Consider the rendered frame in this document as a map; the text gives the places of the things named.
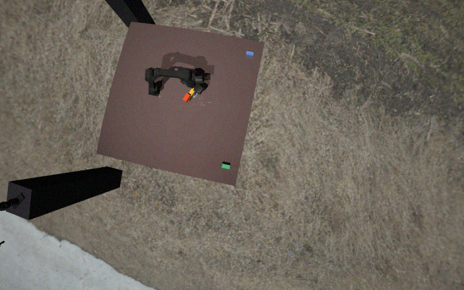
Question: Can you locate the yellow bar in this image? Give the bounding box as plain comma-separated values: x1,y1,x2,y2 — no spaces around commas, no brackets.
183,89,195,103

